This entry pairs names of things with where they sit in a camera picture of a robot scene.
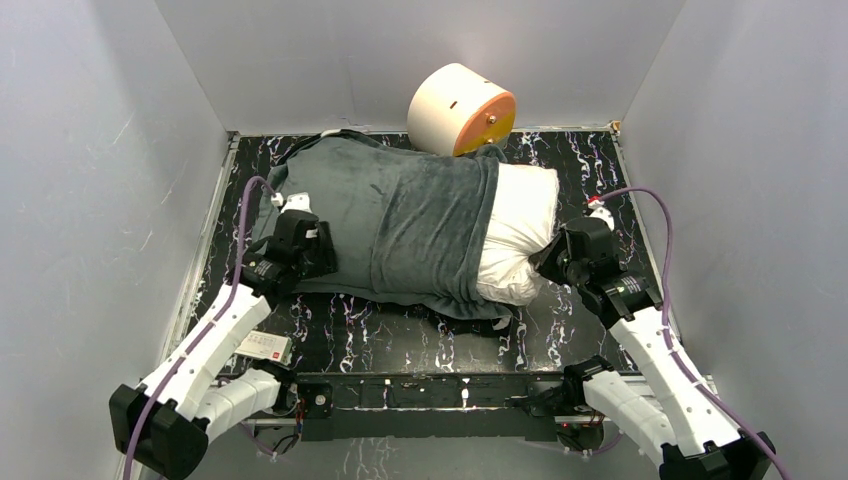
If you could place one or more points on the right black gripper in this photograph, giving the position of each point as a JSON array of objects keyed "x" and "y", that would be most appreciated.
[{"x": 542, "y": 261}]

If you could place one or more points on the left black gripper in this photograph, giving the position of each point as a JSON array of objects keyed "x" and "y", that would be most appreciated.
[{"x": 321, "y": 248}]

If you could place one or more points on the white pillow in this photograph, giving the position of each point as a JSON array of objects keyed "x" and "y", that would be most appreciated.
[{"x": 521, "y": 224}]

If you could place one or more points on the grey plush pillowcase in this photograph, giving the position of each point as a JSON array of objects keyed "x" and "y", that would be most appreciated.
[{"x": 408, "y": 227}]

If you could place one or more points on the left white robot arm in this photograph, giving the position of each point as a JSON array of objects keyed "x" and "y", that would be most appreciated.
[{"x": 174, "y": 449}]

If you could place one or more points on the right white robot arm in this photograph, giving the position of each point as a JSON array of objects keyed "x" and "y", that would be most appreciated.
[{"x": 684, "y": 433}]

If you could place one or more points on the white labelled power box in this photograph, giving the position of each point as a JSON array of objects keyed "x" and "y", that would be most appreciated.
[{"x": 265, "y": 346}]

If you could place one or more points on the white orange cylindrical drum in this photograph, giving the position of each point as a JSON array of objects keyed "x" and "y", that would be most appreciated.
[{"x": 455, "y": 111}]

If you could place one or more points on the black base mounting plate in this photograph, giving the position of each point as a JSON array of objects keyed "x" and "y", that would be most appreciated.
[{"x": 529, "y": 406}]

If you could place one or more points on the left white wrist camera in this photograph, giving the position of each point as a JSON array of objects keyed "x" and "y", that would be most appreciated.
[{"x": 294, "y": 202}]

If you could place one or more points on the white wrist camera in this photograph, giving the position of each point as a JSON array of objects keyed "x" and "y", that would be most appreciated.
[
  {"x": 294, "y": 202},
  {"x": 596, "y": 208}
]

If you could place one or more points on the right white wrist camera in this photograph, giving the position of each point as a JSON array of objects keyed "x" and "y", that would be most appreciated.
[{"x": 596, "y": 208}]

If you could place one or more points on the aluminium left frame rail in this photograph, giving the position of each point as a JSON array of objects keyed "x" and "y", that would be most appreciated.
[{"x": 186, "y": 300}]

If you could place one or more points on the aluminium front frame rail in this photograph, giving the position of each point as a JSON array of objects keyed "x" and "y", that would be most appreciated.
[{"x": 269, "y": 403}]

